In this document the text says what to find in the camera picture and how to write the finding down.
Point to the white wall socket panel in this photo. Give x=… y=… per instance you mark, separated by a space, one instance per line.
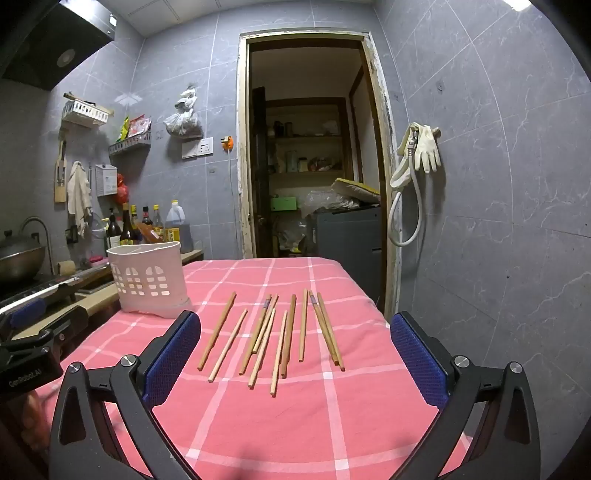
x=198 y=147

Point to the hanging clear plastic bags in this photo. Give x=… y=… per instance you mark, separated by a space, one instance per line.
x=182 y=122

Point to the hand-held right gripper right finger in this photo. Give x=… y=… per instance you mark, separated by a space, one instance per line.
x=418 y=364

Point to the red plastic bag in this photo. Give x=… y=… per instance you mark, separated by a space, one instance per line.
x=122 y=191

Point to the green box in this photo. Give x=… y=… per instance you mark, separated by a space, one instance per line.
x=284 y=204

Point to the clear oil jug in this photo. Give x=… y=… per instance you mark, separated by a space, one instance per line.
x=180 y=217

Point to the black gas stove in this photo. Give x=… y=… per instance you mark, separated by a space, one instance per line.
x=27 y=288

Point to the orange plug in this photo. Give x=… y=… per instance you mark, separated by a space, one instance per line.
x=227 y=143

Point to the black range hood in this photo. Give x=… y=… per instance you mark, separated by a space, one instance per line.
x=46 y=46

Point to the red snack packet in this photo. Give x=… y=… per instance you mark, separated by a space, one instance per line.
x=140 y=125

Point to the tan sponge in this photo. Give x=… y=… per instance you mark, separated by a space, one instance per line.
x=66 y=268

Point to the set of wooden chopsticks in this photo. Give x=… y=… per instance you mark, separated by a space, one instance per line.
x=303 y=323

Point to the yellow snack packet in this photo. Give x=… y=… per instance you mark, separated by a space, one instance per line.
x=123 y=129

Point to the metal wok with lid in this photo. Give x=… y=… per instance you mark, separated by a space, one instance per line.
x=18 y=261

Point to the white wall box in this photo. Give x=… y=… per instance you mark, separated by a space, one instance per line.
x=107 y=181

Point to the pink plaid tablecloth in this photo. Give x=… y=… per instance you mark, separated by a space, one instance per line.
x=295 y=424

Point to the white wall basket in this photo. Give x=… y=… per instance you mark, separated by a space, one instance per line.
x=85 y=113

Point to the dark wooden door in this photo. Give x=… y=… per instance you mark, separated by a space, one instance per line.
x=261 y=161

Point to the yellow edged cushion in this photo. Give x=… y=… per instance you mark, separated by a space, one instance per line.
x=355 y=188

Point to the hanging white towel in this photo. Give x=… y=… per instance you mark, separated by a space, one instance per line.
x=78 y=194

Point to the pale rubber gloves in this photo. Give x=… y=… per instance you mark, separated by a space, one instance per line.
x=425 y=147

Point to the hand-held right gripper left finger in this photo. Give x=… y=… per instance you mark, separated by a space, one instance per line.
x=171 y=355

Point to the grey wall shelf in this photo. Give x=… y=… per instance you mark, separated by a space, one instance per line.
x=129 y=145

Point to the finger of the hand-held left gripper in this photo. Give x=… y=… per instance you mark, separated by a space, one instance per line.
x=69 y=321
x=27 y=314

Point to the dark sauce bottle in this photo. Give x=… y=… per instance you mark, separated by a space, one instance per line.
x=128 y=230
x=113 y=235

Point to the grey cabinet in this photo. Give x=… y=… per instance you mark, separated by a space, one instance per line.
x=346 y=235

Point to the white plastic utensil holder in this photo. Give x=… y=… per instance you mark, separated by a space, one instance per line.
x=147 y=267

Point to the wooden knife holder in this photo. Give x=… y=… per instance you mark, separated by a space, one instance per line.
x=60 y=189

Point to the black wall socket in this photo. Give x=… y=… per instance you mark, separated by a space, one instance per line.
x=70 y=234

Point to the wooden shelf unit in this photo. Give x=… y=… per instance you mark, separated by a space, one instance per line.
x=304 y=136

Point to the wooden door frame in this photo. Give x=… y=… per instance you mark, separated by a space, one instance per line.
x=242 y=138

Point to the crumpled clear plastic bag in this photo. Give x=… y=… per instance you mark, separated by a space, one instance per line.
x=323 y=201

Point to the small pink dish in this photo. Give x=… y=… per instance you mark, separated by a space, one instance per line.
x=99 y=261

